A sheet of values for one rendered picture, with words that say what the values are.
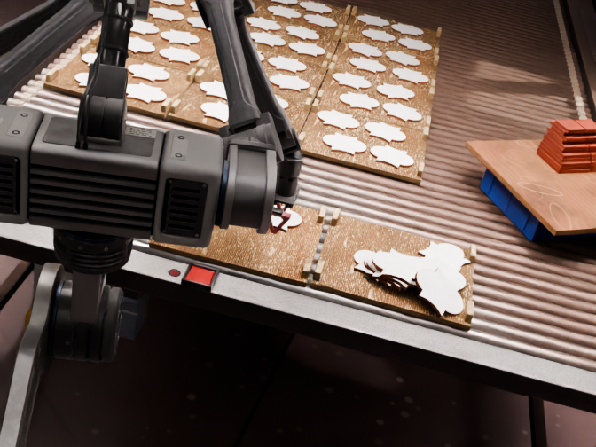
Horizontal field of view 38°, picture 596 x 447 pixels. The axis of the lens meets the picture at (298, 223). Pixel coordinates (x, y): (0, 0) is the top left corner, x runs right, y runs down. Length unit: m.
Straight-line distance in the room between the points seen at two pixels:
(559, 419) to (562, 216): 1.16
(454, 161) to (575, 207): 0.49
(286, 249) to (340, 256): 0.14
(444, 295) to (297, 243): 0.41
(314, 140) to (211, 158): 1.43
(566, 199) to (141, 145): 1.57
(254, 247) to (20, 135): 0.98
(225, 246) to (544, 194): 0.98
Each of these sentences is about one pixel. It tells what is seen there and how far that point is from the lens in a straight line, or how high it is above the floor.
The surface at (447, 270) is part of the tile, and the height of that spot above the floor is 0.96.
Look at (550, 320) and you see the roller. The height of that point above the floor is 0.91.
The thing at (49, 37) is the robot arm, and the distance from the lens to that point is 1.74.
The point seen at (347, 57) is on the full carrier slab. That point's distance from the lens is 3.52.
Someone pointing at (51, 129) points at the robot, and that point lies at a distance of 1.45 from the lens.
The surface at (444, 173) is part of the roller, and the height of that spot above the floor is 0.92.
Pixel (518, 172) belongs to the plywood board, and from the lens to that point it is 2.75.
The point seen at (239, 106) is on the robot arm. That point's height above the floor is 1.49.
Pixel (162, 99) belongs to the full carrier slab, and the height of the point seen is 0.95.
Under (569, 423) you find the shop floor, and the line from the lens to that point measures 3.55.
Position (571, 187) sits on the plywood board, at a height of 1.04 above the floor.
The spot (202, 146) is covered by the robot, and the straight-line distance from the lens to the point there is 1.44.
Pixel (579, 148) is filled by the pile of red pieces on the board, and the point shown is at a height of 1.12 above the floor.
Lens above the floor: 2.22
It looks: 33 degrees down
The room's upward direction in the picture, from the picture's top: 13 degrees clockwise
